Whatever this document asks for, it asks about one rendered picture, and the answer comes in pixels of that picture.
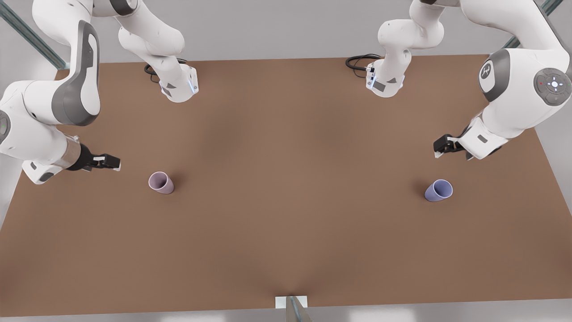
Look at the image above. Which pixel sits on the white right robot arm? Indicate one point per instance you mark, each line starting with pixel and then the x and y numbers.
pixel 76 85

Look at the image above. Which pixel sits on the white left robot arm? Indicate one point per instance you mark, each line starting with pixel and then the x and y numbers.
pixel 514 103

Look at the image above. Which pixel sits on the purple cup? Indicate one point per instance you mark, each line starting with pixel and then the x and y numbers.
pixel 438 191

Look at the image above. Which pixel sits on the pink cup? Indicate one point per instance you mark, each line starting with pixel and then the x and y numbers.
pixel 161 183

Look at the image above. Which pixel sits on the silver frame post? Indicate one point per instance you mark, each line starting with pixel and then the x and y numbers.
pixel 292 308
pixel 534 20
pixel 31 38

